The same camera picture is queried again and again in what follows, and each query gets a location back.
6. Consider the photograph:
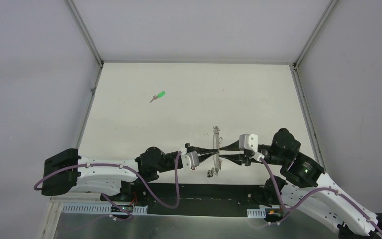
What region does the large wire keyring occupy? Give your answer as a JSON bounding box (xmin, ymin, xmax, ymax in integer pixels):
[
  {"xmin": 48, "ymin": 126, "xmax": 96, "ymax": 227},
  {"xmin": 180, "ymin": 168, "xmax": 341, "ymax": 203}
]
[{"xmin": 213, "ymin": 126, "xmax": 222, "ymax": 175}]

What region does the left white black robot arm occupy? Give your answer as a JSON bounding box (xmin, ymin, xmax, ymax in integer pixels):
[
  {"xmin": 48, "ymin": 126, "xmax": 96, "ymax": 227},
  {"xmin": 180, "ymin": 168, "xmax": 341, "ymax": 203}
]
[{"xmin": 33, "ymin": 144, "xmax": 219, "ymax": 201}]

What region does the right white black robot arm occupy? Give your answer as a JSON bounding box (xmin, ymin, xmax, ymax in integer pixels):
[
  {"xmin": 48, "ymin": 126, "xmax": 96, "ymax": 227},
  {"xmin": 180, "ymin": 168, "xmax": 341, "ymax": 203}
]
[{"xmin": 220, "ymin": 128, "xmax": 382, "ymax": 239}]

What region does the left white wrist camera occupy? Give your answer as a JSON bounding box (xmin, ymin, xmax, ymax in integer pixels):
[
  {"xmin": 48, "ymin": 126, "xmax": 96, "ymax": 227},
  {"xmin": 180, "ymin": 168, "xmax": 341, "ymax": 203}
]
[{"xmin": 181, "ymin": 151, "xmax": 200, "ymax": 170}]

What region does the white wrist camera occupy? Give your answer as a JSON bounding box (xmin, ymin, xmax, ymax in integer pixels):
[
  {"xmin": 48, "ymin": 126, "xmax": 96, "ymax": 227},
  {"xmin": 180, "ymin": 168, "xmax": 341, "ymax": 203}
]
[
  {"xmin": 238, "ymin": 134, "xmax": 258, "ymax": 152},
  {"xmin": 181, "ymin": 151, "xmax": 200, "ymax": 170}
]

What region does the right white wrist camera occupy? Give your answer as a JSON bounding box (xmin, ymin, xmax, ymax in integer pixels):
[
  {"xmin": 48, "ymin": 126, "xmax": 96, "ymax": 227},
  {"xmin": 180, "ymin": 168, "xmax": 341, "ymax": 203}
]
[{"xmin": 238, "ymin": 134, "xmax": 258, "ymax": 152}]

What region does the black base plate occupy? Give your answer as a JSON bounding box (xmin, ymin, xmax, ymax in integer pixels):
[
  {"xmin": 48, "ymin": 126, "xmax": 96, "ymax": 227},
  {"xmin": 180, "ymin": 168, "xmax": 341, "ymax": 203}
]
[{"xmin": 108, "ymin": 183, "xmax": 279, "ymax": 217}]

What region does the right white cable duct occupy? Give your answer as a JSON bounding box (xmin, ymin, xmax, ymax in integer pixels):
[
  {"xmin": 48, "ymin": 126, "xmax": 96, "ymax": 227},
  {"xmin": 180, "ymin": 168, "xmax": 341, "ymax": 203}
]
[{"xmin": 246, "ymin": 208, "xmax": 266, "ymax": 219}]

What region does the white cable duct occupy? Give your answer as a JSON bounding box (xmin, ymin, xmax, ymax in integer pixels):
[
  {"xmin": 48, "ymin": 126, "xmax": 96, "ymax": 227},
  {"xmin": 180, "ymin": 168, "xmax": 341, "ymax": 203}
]
[
  {"xmin": 246, "ymin": 208, "xmax": 266, "ymax": 219},
  {"xmin": 61, "ymin": 203, "xmax": 148, "ymax": 215}
]

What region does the left white cable duct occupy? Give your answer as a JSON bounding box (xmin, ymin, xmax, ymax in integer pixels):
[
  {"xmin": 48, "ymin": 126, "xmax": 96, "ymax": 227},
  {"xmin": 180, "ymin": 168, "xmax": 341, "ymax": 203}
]
[{"xmin": 61, "ymin": 203, "xmax": 148, "ymax": 215}]

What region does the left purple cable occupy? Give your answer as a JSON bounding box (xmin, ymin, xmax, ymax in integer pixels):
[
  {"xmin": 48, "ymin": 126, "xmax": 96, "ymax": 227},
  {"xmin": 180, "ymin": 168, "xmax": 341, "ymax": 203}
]
[{"xmin": 33, "ymin": 151, "xmax": 183, "ymax": 222}]

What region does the left aluminium frame post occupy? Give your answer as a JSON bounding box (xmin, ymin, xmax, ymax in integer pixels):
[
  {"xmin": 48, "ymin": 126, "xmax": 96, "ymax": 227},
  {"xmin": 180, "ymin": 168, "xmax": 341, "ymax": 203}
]
[{"xmin": 36, "ymin": 0, "xmax": 104, "ymax": 239}]

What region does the aluminium frame post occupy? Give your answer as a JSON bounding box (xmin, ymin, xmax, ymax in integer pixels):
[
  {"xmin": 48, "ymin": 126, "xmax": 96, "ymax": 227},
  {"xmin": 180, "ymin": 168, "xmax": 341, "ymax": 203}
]
[
  {"xmin": 289, "ymin": 0, "xmax": 357, "ymax": 239},
  {"xmin": 36, "ymin": 0, "xmax": 104, "ymax": 239}
]

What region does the right aluminium frame post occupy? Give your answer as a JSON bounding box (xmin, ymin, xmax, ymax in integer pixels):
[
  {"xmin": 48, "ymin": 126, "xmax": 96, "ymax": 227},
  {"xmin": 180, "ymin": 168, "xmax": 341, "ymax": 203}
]
[{"xmin": 289, "ymin": 0, "xmax": 357, "ymax": 239}]

